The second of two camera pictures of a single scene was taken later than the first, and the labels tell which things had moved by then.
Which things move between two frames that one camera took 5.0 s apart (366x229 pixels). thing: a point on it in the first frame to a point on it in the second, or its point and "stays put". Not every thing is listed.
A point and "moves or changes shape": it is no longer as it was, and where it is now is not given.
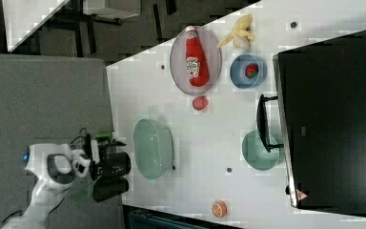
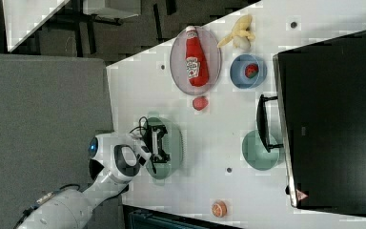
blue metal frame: (139, 218) stays put
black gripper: (110, 171) to (152, 139)
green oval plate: (153, 149) moves or changes shape
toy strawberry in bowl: (252, 71) stays put
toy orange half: (219, 208) stays put
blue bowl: (237, 71) stays put
